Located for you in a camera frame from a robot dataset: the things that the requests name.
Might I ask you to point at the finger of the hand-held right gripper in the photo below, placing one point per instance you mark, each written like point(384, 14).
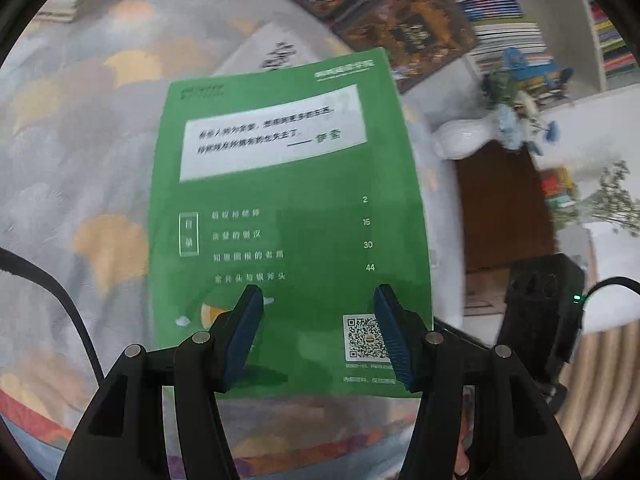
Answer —
point(465, 335)

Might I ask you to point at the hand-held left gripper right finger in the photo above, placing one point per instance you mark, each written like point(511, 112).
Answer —
point(395, 340)

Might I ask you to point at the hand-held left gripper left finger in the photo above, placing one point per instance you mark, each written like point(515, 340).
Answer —
point(245, 335)

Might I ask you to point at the dark green cover book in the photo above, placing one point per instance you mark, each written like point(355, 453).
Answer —
point(300, 210)

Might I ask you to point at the white calligraphy cover book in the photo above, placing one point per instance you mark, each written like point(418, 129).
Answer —
point(245, 52)

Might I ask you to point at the row of colourful shelf books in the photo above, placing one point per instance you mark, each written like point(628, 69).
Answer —
point(500, 35)
point(615, 45)

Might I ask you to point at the beige ribbed rug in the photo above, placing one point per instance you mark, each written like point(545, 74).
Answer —
point(605, 385)

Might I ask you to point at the colourful box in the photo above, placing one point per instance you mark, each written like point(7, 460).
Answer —
point(557, 190)

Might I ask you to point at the dried flower plant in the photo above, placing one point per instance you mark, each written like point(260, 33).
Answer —
point(615, 200)

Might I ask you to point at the white ceramic vase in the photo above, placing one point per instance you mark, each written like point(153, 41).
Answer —
point(465, 137)

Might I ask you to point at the blue artificial flowers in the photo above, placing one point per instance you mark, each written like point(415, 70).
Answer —
point(510, 120)

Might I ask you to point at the white bookcase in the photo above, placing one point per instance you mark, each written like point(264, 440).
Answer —
point(565, 35)

